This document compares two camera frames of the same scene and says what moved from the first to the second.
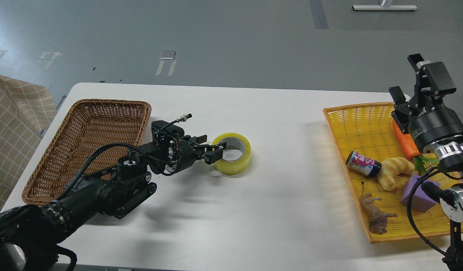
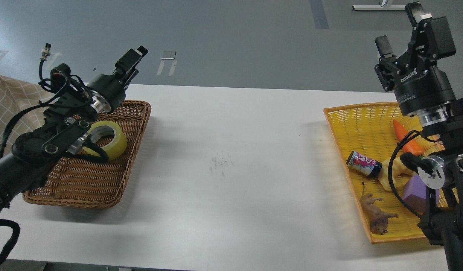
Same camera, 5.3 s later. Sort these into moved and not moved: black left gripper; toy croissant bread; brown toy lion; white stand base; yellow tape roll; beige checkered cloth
Moved: black left gripper; yellow tape roll
Not moved: white stand base; toy croissant bread; beige checkered cloth; brown toy lion
